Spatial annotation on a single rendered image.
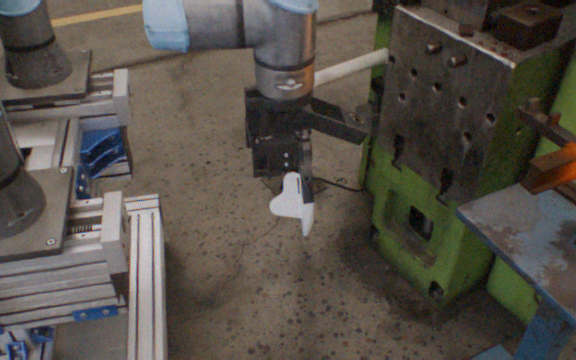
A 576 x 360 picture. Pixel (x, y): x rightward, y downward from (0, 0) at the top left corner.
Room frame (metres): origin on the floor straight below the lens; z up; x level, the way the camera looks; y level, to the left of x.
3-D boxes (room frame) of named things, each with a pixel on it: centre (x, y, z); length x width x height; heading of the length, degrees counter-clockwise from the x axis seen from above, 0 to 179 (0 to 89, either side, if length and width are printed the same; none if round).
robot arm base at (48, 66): (1.19, 0.61, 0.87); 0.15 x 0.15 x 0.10
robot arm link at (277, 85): (0.60, 0.01, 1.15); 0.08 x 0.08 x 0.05
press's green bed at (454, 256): (1.37, -0.61, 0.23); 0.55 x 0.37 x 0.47; 124
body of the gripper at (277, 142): (0.60, 0.01, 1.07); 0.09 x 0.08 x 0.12; 101
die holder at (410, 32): (1.37, -0.61, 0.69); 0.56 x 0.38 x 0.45; 124
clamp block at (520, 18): (1.18, -0.54, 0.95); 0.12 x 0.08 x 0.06; 124
